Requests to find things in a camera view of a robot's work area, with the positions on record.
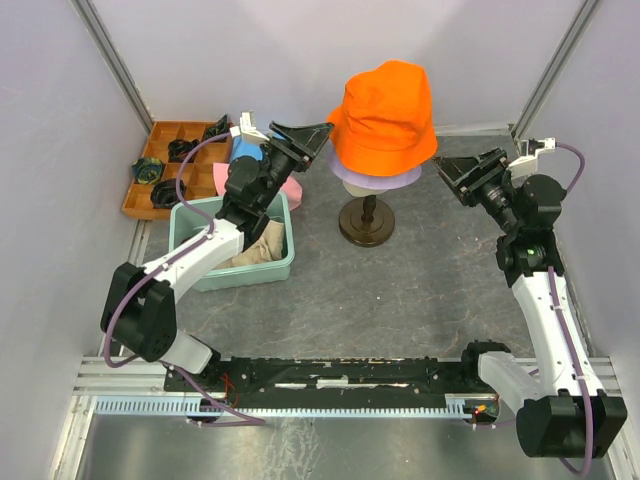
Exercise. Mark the right aluminium corner post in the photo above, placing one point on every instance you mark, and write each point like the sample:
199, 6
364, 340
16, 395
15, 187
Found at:
571, 38

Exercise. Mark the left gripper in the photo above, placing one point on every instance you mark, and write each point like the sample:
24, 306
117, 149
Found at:
310, 138

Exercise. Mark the left aluminium corner post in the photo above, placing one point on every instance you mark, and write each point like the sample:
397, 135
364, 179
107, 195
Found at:
89, 15

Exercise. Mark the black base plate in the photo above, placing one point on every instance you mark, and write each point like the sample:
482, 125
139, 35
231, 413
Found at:
324, 384

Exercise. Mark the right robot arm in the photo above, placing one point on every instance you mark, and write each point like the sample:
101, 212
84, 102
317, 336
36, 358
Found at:
563, 411

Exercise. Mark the purple bucket hat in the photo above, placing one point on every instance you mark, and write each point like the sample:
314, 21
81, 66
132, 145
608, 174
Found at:
373, 182

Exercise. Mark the beige bucket hat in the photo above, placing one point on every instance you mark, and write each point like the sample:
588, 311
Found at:
268, 248

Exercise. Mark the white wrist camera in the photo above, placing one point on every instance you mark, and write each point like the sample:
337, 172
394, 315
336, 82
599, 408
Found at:
246, 129
532, 152

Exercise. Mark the wooden compartment tray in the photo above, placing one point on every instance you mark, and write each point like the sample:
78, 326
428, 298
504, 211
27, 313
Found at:
195, 172

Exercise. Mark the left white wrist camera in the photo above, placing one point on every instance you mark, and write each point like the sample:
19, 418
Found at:
246, 129

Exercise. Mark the orange bucket hat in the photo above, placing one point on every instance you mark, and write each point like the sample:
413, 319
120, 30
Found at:
384, 125

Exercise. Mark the cream mannequin head stand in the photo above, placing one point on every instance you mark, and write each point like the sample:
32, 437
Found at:
365, 220

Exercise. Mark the light blue cable duct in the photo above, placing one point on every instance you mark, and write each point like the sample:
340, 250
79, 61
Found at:
195, 407

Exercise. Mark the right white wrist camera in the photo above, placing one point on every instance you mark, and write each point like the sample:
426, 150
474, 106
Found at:
532, 152

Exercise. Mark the blue printed cloth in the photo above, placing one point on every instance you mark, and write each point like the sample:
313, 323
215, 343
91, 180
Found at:
241, 148

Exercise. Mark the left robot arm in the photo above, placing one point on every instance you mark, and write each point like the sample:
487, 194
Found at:
140, 309

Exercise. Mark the aluminium front rail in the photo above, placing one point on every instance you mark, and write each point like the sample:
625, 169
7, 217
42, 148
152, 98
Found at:
140, 378

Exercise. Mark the teal plastic basket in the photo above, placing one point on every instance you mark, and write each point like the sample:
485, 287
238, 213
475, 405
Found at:
184, 224

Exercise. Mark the aluminium corner post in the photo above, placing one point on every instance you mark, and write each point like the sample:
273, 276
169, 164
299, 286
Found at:
89, 15
571, 38

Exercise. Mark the pink bucket hat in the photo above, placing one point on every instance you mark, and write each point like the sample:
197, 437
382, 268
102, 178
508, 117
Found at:
291, 188

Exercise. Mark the green patterned rolled tie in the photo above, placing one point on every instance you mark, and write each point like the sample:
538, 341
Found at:
220, 127

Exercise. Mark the dark brown rolled tie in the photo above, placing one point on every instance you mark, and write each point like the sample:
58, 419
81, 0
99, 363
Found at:
164, 195

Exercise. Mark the yellow blue rolled tie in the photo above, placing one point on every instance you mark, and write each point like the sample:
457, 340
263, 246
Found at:
147, 170

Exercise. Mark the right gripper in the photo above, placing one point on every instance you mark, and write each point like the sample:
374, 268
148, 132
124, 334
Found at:
454, 169

